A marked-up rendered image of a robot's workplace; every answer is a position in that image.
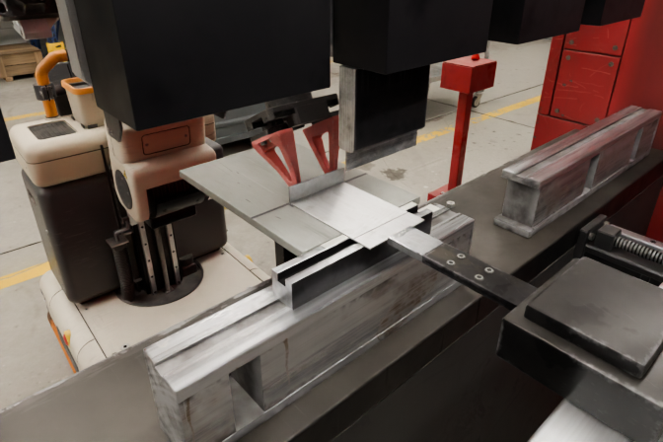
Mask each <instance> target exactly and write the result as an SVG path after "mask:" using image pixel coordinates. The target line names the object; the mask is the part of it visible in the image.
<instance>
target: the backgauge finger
mask: <svg viewBox="0 0 663 442"><path fill-rule="evenodd" d="M388 244H389V245H391V246H392V247H394V248H396V249H398V250H400V251H402V252H403V253H405V254H407V255H409V256H411V257H413V258H415V259H417V260H419V261H421V262H423V263H425V264H426V265H428V266H430V267H432V268H434V269H436V270H437V271H439V272H441V273H443V274H445V275H447V276H448V277H450V278H452V279H454V280H456V281H458V282H459V283H461V284H463V285H465V286H467V287H469V288H471V289H472V290H474V291H476V292H477V293H479V294H481V295H482V296H484V297H486V298H488V299H490V300H492V301H493V302H495V303H497V304H499V305H501V306H503V307H505V308H506V309H508V310H510V311H511V312H509V313H508V314H507V315H506V316H505V317H504V318H503V319H502V323H501V328H500V333H499V338H498V343H497V347H496V352H495V353H496V355H497V356H498V357H499V358H501V359H503V360H504V361H506V362H507V363H509V364H511V365H512V366H514V367H515V368H517V369H519V370H520V371H522V372H523V373H525V374H527V375H528V376H530V377H531V378H533V379H535V380H536V381H538V382H539V383H541V384H543V385H544V386H546V387H547V388H549V389H551V390H552V391H554V392H555V393H557V394H559V395H560V396H562V397H564V398H565V399H567V400H568V401H570V402H572V403H573V404H575V405H577V406H579V407H580V408H582V409H583V410H585V411H587V412H588V413H590V414H591V415H593V416H595V417H596V418H598V419H599V420H601V421H603V422H604V423H606V424H607V425H609V426H611V427H612V428H614V429H615V430H617V431H619V432H620V433H621V434H622V435H624V436H626V437H627V438H629V439H630V440H632V441H634V442H658V440H659V439H660V437H661V435H662V434H663V288H660V287H658V286H655V285H653V284H651V283H648V282H646V281H643V280H641V279H639V278H636V277H634V276H631V275H629V274H626V273H624V272H622V271H619V270H617V269H614V268H612V267H610V266H607V265H605V264H602V263H600V262H598V261H595V260H593V259H590V258H588V257H582V258H581V259H579V258H574V259H573V260H572V261H571V262H569V263H568V264H567V265H566V266H565V267H563V268H562V269H561V270H560V271H559V272H557V273H556V274H555V275H554V276H553V277H551V278H550V279H549V280H548V281H547V282H545V283H544V284H543V285H542V286H541V287H539V288H537V287H535V286H533V285H531V284H529V283H527V282H525V281H523V280H521V279H518V278H516V277H514V276H512V275H510V274H508V273H506V272H504V271H502V270H500V269H498V268H496V267H494V266H492V265H490V264H488V263H486V262H484V261H482V260H480V259H478V258H475V257H473V256H470V255H468V254H466V253H464V252H462V251H460V250H458V249H456V248H454V247H452V246H450V245H448V244H446V243H444V242H442V241H440V240H438V239H436V238H434V237H432V236H430V235H428V234H426V233H424V232H422V231H419V230H417V229H415V228H413V227H411V226H408V227H406V228H404V229H402V230H400V231H399V232H397V233H395V234H394V235H392V236H390V237H388Z"/></svg>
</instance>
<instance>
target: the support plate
mask: <svg viewBox="0 0 663 442"><path fill-rule="evenodd" d="M295 145H296V151H297V158H298V165H299V171H300V178H301V182H303V181H306V180H309V179H311V178H314V177H317V176H320V175H322V174H324V171H323V169H322V168H321V166H320V164H319V162H318V160H317V158H316V156H315V154H314V152H313V150H311V149H309V148H307V147H304V146H302V145H300V144H297V143H295ZM274 149H275V152H276V153H277V155H278V156H279V158H280V160H281V161H282V163H283V164H284V166H285V168H286V169H287V171H288V172H289V169H288V166H287V164H286V162H285V160H284V158H283V156H282V153H281V151H280V149H279V147H278V146H277V147H275V148H274ZM342 167H344V180H345V181H347V180H349V179H352V178H354V177H357V176H360V175H362V174H365V173H364V172H361V171H359V170H357V169H352V170H349V171H345V164H343V163H341V162H337V168H338V169H339V168H342ZM289 174H290V172H289ZM180 177H181V178H182V179H184V180H185V181H187V182H188V183H190V184H192V185H193V186H195V187H196V188H197V189H199V190H200V191H202V192H203V193H205V194H206V195H208V196H209V197H211V198H212V199H214V200H215V201H217V202H218V203H220V204H221V205H223V206H224V207H226V208H227V209H228V210H230V211H231V212H233V213H234V214H236V215H237V216H239V217H240V218H242V219H243V220H245V221H246V222H248V223H249V224H251V225H252V226H254V227H255V228H257V229H258V230H259V231H261V232H262V233H264V234H265V235H267V236H268V237H269V238H270V239H272V240H273V241H275V242H276V243H278V244H279V245H281V246H282V247H284V248H285V249H287V250H288V251H289V252H291V253H292V254H294V255H295V256H297V257H298V256H300V255H302V254H304V253H307V252H309V251H311V250H313V249H315V248H317V247H319V246H320V245H322V244H324V243H326V242H328V241H330V240H332V239H335V238H337V237H339V236H341V235H342V234H341V233H339V232H338V231H336V230H335V229H333V228H331V227H329V226H328V225H326V224H324V223H322V222H321V221H319V220H317V219H315V218H314V217H312V216H310V215H309V214H307V213H305V212H303V211H302V210H300V209H298V208H296V207H292V206H290V205H286V206H284V207H281V208H279V209H276V210H273V211H271V212H268V213H266V214H263V215H261V216H259V217H257V218H254V219H252V218H251V217H253V216H256V215H259V214H261V213H263V212H265V211H268V210H270V209H273V208H276V207H278V206H281V205H283V204H286V203H288V202H289V188H288V185H287V183H286V182H285V181H284V179H283V178H282V177H281V175H280V174H279V173H277V171H276V170H275V169H274V168H273V167H272V166H270V165H269V163H268V162H267V161H266V160H265V159H264V158H263V157H262V156H261V155H260V154H259V153H258V152H257V151H256V150H255V149H252V150H248V151H245V152H241V153H238V154H234V155H231V156H228V157H224V158H221V159H217V160H214V161H210V162H207V163H203V164H200V165H197V166H193V167H190V168H186V169H183V170H180ZM347 184H350V185H352V186H355V187H357V188H359V189H361V190H363V191H365V192H367V193H370V194H372V195H374V196H376V197H378V198H380V199H382V200H385V201H387V202H389V203H391V204H393V205H395V206H396V207H402V206H404V205H406V204H408V203H410V202H414V203H416V204H419V203H420V196H418V195H416V194H414V193H412V192H409V191H407V190H405V189H402V188H400V187H398V186H395V185H393V184H389V183H387V182H385V181H382V180H380V179H378V178H375V177H373V176H371V175H368V174H367V175H364V176H362V177H359V178H357V179H354V180H352V181H349V182H347Z"/></svg>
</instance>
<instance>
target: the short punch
mask: <svg viewBox="0 0 663 442"><path fill-rule="evenodd" d="M429 73H430V65H426V66H421V67H417V68H413V69H408V70H405V71H400V72H396V73H392V74H387V75H385V74H380V73H376V72H372V71H368V70H363V69H359V68H355V67H351V66H346V65H339V106H338V145H339V147H340V149H342V150H344V151H345V171H349V170H352V169H354V168H357V167H360V166H362V165H365V164H368V163H371V162H373V161H376V160H379V159H381V158H384V157H387V156H389V155H392V154H395V153H397V152H400V151H403V150H404V149H407V148H410V147H412V146H415V145H416V138H417V130H419V129H422V128H423V127H424V126H425V118H426V107H427V96H428V85H429Z"/></svg>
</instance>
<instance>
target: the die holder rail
mask: <svg viewBox="0 0 663 442"><path fill-rule="evenodd" d="M661 114H662V111H661V110H652V109H649V110H646V109H643V108H642V107H637V106H629V107H627V108H625V109H623V110H620V111H618V112H616V113H614V114H612V115H610V116H608V117H606V118H604V119H602V120H600V121H598V122H596V123H594V124H592V125H590V126H588V127H586V128H584V129H582V130H580V131H578V132H576V133H574V134H572V135H570V136H568V137H566V138H564V139H562V140H560V141H558V142H556V143H555V144H553V145H551V146H549V147H547V148H545V149H543V150H541V151H539V152H537V153H535V154H533V155H531V156H529V157H527V158H525V159H523V160H521V161H519V162H517V163H515V164H513V165H511V166H509V167H507V168H505V169H503V170H502V177H503V178H506V179H508V182H507V188H506V192H505V198H504V204H503V209H502V213H501V214H499V215H498V216H496V217H494V222H493V224H495V225H497V226H500V227H502V228H504V229H507V230H509V231H511V232H514V233H516V234H519V235H521V236H523V237H526V238H530V237H532V236H533V235H534V234H536V233H537V232H539V231H540V230H542V229H543V228H545V227H546V226H547V225H549V224H550V223H551V222H552V221H554V220H555V219H556V218H558V217H559V216H561V215H562V214H564V213H565V212H567V211H568V210H569V209H571V208H572V207H574V206H575V205H577V204H578V203H579V202H581V201H582V200H584V199H585V198H587V197H588V196H590V195H591V194H592V193H594V192H595V191H597V190H598V189H600V188H601V187H602V186H604V185H605V184H607V183H609V182H610V181H612V180H613V179H614V178H616V177H617V176H619V175H620V174H622V173H623V172H624V171H626V170H627V169H629V168H630V167H632V166H633V165H635V164H636V163H637V162H639V161H640V160H642V159H643V158H645V157H646V156H647V155H649V152H650V149H651V146H652V143H653V140H654V136H655V133H656V130H657V127H658V123H659V120H660V117H661Z"/></svg>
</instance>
